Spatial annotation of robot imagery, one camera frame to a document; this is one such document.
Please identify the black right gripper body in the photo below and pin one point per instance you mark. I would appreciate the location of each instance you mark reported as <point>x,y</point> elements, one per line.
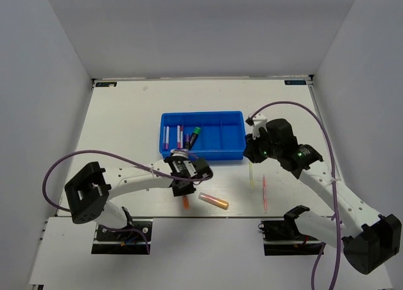
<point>273,150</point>

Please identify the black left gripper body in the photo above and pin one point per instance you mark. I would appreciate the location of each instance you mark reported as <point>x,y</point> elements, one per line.
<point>189,184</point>

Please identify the thin yellow highlighter pen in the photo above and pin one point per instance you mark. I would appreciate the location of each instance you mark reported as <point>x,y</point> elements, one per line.
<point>251,176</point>

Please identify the orange grey highlighter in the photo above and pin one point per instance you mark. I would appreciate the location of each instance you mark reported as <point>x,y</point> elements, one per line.
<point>186,203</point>

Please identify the purple black highlighter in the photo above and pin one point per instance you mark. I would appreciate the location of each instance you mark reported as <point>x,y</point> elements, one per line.
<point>187,142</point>

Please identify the thin pink highlighter pen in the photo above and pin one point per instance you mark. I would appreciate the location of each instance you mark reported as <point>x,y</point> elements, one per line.
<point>264,194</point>

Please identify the green black highlighter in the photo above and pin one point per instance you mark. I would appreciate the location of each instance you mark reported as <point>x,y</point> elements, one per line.
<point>193,137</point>

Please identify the magenta capped white marker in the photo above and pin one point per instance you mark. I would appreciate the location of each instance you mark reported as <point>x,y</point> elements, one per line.
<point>179,137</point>

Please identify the pink capped white marker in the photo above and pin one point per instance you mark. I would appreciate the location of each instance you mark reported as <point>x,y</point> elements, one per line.
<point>167,137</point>

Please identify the yellow orange highlighter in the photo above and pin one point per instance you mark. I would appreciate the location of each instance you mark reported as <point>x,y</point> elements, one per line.
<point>213,201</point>

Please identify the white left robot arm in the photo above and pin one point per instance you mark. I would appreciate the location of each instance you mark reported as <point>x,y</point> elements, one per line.
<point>90,191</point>

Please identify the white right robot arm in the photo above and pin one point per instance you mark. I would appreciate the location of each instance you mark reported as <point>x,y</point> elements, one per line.
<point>367,238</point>

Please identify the blue plastic divided tray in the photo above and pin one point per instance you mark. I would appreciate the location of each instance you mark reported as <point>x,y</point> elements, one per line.
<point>222,135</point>

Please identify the right corner label sticker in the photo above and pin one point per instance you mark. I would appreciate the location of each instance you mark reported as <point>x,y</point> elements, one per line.
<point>295,82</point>

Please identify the corner label sticker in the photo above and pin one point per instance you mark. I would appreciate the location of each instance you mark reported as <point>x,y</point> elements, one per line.
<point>106,84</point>
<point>295,82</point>

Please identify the left corner label sticker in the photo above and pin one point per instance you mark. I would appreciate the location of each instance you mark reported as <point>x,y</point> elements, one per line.
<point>106,84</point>

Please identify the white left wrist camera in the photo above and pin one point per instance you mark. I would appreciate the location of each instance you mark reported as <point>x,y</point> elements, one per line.
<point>180,153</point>

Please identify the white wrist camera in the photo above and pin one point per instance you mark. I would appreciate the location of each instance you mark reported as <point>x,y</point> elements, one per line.
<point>257,122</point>
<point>180,153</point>

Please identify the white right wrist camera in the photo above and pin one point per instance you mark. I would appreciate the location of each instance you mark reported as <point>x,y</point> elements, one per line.
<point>257,122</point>

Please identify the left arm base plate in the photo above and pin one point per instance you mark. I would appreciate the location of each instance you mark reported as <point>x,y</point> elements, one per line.
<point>108,242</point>

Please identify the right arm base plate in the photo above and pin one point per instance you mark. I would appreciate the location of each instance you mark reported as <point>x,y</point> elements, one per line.
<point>279,241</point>

